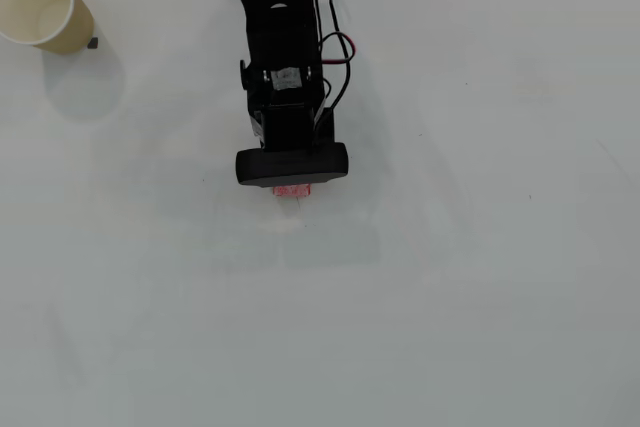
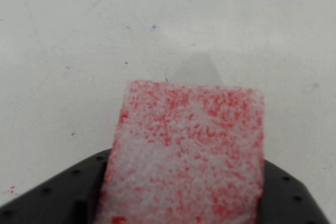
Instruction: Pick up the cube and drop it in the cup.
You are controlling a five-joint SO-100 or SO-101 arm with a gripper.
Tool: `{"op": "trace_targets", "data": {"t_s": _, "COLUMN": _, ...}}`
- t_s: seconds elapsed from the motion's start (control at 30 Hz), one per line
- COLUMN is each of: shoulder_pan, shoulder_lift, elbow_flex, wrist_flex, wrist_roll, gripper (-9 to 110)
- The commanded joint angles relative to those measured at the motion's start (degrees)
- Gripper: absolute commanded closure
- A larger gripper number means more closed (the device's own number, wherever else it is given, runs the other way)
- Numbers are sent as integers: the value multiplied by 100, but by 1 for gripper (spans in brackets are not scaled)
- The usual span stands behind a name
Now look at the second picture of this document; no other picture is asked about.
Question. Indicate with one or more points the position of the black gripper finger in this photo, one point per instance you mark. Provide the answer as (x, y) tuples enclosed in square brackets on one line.
[(286, 197), (57, 192)]

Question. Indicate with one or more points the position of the red speckled white foam cube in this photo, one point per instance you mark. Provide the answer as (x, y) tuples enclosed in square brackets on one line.
[(189, 155)]

